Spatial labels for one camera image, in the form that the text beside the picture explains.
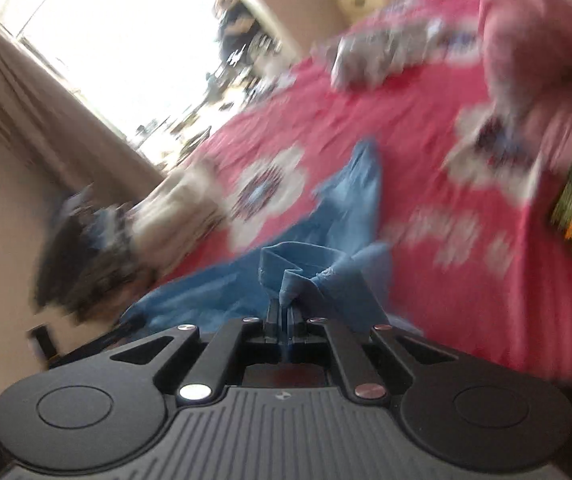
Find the light blue t-shirt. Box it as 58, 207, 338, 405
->
120, 139, 417, 338

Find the cluttered clothes pile on bicycle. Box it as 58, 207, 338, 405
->
205, 0, 291, 104

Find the pink floral bed blanket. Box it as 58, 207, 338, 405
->
154, 0, 572, 391

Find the black dark garment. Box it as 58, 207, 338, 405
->
33, 185, 158, 324

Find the beige crumpled garment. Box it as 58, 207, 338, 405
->
127, 158, 226, 274

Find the brown curtain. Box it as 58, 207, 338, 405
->
0, 27, 162, 203

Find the grey white crumpled garment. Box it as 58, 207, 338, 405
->
328, 18, 476, 91

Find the pink folded quilt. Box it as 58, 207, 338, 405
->
478, 0, 572, 174

